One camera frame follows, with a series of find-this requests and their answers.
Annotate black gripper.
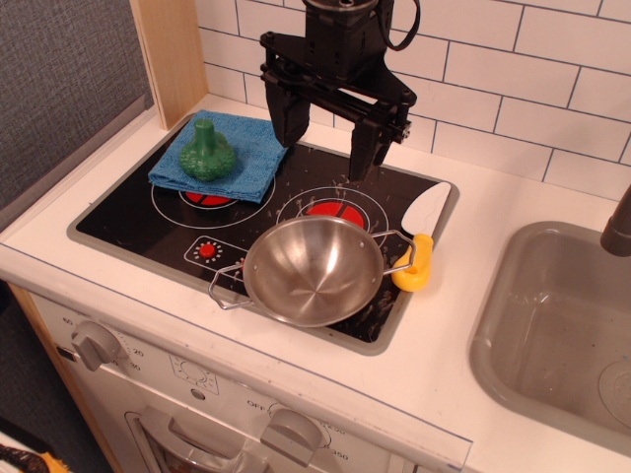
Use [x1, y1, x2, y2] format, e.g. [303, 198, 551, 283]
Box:
[260, 1, 417, 180]

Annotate steel pan with handles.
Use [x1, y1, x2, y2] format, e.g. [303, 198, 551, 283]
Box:
[208, 216, 417, 327]

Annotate left red stove knob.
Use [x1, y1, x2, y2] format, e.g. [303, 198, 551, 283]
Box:
[198, 242, 217, 259]

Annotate black toy stove top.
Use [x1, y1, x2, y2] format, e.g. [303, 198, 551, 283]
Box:
[66, 112, 460, 357]

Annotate blue folded cloth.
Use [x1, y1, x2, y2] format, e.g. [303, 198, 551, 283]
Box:
[149, 110, 286, 203]

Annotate green toy broccoli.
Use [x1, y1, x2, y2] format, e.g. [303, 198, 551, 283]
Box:
[178, 118, 237, 182]

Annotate grey sink basin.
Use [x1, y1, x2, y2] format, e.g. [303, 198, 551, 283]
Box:
[470, 222, 630, 455]

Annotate grey faucet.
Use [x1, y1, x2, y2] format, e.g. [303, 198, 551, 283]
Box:
[600, 186, 631, 257]

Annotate right grey oven dial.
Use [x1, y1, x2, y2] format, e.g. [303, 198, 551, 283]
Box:
[260, 409, 324, 467]

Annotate grey oven dial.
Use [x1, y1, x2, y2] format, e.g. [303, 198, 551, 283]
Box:
[71, 321, 121, 372]
[260, 409, 324, 467]

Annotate left grey oven dial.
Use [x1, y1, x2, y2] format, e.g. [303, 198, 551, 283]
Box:
[71, 321, 121, 372]

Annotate yellow toy on floor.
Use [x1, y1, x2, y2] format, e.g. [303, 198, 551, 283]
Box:
[39, 452, 70, 473]

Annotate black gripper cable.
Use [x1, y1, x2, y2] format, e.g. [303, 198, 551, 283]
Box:
[377, 0, 423, 51]

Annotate toy knife yellow handle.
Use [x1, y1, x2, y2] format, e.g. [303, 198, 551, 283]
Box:
[390, 181, 453, 294]

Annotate wooden post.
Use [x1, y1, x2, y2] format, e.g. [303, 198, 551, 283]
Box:
[130, 0, 208, 130]

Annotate oven door handle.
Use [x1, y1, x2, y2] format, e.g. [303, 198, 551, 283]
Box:
[135, 407, 272, 472]

